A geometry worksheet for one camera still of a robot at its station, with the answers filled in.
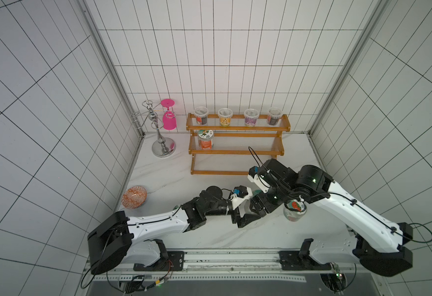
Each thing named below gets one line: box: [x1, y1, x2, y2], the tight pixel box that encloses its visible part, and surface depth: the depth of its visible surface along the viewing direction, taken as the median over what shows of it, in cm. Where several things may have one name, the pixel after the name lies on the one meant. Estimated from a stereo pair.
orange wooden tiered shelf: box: [185, 112, 291, 176], surface depth 86 cm
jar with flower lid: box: [197, 129, 215, 150], surface depth 89 cm
